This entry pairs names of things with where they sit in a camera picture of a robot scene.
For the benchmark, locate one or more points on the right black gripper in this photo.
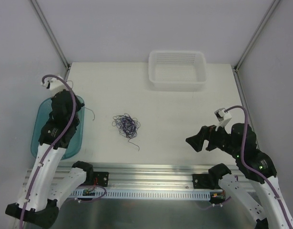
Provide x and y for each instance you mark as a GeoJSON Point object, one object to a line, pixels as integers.
{"type": "Point", "coordinates": [209, 137]}

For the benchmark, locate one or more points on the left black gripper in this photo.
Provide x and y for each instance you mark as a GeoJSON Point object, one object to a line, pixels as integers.
{"type": "Point", "coordinates": [61, 94]}

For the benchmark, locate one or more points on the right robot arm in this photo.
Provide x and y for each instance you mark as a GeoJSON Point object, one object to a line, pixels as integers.
{"type": "Point", "coordinates": [271, 212]}

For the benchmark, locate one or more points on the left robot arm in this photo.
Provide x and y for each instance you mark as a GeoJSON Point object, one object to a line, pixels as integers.
{"type": "Point", "coordinates": [40, 204]}

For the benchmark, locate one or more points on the teal transparent plastic bin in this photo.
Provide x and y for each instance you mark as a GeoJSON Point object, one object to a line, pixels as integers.
{"type": "Point", "coordinates": [41, 119]}

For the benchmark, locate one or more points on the white perforated plastic basket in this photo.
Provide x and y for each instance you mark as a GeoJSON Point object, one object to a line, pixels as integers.
{"type": "Point", "coordinates": [177, 70]}

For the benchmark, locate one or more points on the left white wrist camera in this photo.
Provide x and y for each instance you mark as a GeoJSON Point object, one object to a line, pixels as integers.
{"type": "Point", "coordinates": [54, 85]}

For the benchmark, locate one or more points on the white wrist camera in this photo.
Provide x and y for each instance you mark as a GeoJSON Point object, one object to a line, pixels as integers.
{"type": "Point", "coordinates": [223, 116]}
{"type": "Point", "coordinates": [54, 85]}

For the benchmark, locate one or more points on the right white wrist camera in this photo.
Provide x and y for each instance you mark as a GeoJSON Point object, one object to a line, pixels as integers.
{"type": "Point", "coordinates": [223, 116]}

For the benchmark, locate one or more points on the right aluminium frame post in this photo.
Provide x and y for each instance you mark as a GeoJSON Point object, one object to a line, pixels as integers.
{"type": "Point", "coordinates": [262, 24]}

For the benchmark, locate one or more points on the aluminium frame post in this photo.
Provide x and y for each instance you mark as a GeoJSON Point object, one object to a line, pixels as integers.
{"type": "Point", "coordinates": [262, 24]}
{"type": "Point", "coordinates": [39, 12]}

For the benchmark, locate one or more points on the white slotted cable duct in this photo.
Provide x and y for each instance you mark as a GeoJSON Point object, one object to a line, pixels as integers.
{"type": "Point", "coordinates": [141, 194]}

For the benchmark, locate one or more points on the aluminium mounting rail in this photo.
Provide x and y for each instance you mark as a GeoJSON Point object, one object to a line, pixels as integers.
{"type": "Point", "coordinates": [150, 177]}

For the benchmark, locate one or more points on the left aluminium frame post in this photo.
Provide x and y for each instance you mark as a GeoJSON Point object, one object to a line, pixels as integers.
{"type": "Point", "coordinates": [39, 12]}

